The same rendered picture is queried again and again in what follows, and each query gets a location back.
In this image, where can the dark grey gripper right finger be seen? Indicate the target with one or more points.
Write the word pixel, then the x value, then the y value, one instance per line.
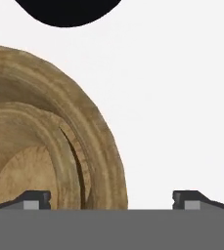
pixel 187 197

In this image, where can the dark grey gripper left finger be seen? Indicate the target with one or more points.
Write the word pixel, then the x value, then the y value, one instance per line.
pixel 35 197

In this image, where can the small wooden bowl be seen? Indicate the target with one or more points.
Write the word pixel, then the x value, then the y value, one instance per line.
pixel 28 162

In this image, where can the large wooden bowl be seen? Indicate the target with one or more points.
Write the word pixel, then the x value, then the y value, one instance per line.
pixel 94 130

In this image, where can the black round object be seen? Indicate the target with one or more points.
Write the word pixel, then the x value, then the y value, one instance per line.
pixel 67 11

